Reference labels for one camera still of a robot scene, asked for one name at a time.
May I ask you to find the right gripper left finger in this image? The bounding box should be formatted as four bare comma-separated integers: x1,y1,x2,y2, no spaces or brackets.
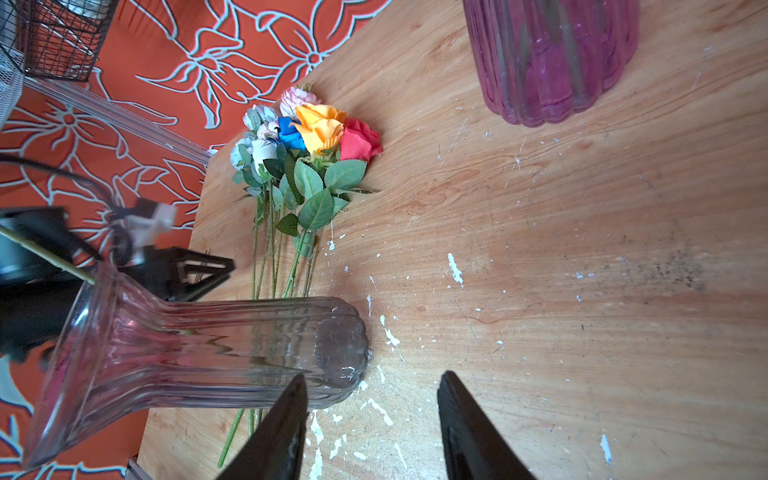
218,374,308,480

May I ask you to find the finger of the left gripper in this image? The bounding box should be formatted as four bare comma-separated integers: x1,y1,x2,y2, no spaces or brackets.
141,246,235,282
161,277,228,303

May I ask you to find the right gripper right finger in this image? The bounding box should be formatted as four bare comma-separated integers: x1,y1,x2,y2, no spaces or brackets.
437,371,535,480

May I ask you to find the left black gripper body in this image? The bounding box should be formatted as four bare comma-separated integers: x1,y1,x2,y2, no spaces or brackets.
0,206,157,364

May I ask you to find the brown ribbed glass vase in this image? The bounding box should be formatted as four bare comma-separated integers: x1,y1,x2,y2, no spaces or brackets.
21,265,369,469

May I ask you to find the purple ribbed glass vase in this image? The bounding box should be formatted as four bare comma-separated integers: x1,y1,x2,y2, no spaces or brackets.
463,0,640,128

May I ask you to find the pink rose bunch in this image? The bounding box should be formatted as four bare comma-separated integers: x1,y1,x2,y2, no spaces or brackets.
215,85,325,469

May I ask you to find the blue rose stem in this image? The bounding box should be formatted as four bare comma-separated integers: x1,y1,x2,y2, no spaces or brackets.
277,116,306,151

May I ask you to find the orange rose stem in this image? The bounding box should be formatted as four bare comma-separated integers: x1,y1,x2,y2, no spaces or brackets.
277,102,373,298

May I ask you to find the small magenta rose stem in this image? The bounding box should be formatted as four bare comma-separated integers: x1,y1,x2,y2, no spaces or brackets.
339,117,383,162

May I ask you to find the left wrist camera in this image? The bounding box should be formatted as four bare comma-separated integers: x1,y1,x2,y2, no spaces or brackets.
110,197,178,265

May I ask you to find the black wire wall basket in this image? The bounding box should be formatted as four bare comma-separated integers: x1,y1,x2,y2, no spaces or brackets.
1,0,119,82

